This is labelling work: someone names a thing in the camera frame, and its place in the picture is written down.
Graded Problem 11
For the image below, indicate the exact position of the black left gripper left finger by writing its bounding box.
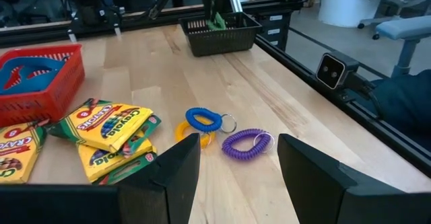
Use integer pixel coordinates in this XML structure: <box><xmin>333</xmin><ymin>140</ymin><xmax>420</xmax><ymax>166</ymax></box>
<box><xmin>0</xmin><ymin>133</ymin><xmax>201</xmax><ymax>224</ymax></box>

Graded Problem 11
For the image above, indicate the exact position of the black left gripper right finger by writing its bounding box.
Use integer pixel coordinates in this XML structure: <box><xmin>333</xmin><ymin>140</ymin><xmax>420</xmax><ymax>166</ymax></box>
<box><xmin>277</xmin><ymin>133</ymin><xmax>431</xmax><ymax>224</ymax></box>

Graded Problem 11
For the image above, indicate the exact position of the yellow green crayon box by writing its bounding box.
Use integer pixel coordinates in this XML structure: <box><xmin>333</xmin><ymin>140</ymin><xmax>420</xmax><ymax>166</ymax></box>
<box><xmin>46</xmin><ymin>98</ymin><xmax>155</xmax><ymax>153</ymax></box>
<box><xmin>0</xmin><ymin>120</ymin><xmax>48</xmax><ymax>184</ymax></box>
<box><xmin>76</xmin><ymin>114</ymin><xmax>162</xmax><ymax>186</ymax></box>

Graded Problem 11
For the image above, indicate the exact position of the yellow coil keychain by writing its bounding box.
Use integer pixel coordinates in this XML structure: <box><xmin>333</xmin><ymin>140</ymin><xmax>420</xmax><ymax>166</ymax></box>
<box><xmin>174</xmin><ymin>115</ymin><xmax>216</xmax><ymax>150</ymax></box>

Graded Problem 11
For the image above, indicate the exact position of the blue coil keychain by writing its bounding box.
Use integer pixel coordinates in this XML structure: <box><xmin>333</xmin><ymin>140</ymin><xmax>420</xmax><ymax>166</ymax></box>
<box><xmin>185</xmin><ymin>107</ymin><xmax>238</xmax><ymax>134</ymax></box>

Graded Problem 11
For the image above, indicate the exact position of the purple coil keychain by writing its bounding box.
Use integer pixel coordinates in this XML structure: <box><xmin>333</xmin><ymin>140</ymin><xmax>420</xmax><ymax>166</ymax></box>
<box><xmin>221</xmin><ymin>128</ymin><xmax>275</xmax><ymax>161</ymax></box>

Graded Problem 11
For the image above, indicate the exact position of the red plastic basket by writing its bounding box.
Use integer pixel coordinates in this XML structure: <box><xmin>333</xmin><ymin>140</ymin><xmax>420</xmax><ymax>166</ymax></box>
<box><xmin>0</xmin><ymin>44</ymin><xmax>86</xmax><ymax>128</ymax></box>

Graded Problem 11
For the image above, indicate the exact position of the black plastic basket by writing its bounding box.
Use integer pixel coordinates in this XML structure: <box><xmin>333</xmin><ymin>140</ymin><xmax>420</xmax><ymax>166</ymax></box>
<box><xmin>178</xmin><ymin>11</ymin><xmax>263</xmax><ymax>58</ymax></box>

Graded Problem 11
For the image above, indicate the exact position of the black labelled drawer cabinet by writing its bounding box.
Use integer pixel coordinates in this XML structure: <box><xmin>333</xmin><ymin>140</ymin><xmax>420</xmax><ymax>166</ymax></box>
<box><xmin>257</xmin><ymin>10</ymin><xmax>294</xmax><ymax>49</ymax></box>

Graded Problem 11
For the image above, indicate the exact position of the white round column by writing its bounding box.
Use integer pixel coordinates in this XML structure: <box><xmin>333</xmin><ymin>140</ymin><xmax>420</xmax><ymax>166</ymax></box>
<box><xmin>318</xmin><ymin>0</ymin><xmax>367</xmax><ymax>28</ymax></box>

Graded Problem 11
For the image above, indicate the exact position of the person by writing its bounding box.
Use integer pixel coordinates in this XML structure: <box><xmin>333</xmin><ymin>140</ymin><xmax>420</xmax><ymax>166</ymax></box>
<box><xmin>369</xmin><ymin>68</ymin><xmax>431</xmax><ymax>134</ymax></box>

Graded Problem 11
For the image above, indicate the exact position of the light blue padded stool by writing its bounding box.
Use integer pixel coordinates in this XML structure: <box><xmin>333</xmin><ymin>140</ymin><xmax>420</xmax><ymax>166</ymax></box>
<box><xmin>375</xmin><ymin>15</ymin><xmax>431</xmax><ymax>79</ymax></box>

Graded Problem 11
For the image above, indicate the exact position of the silver metal bracket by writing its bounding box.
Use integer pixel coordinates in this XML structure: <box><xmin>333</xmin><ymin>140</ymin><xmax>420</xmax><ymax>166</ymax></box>
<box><xmin>228</xmin><ymin>0</ymin><xmax>244</xmax><ymax>13</ymax></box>

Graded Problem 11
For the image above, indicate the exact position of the black metal table frame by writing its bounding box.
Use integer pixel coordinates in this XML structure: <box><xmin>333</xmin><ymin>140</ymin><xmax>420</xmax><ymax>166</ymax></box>
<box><xmin>0</xmin><ymin>0</ymin><xmax>431</xmax><ymax>180</ymax></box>

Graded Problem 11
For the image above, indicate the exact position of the black table camera cable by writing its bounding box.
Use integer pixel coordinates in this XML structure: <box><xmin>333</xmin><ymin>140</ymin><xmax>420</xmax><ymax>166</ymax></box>
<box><xmin>346</xmin><ymin>72</ymin><xmax>385</xmax><ymax>117</ymax></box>

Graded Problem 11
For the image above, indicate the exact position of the small table-level camera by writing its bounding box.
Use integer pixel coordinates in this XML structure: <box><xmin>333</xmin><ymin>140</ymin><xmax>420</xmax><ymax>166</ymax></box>
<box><xmin>315</xmin><ymin>51</ymin><xmax>361</xmax><ymax>91</ymax></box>

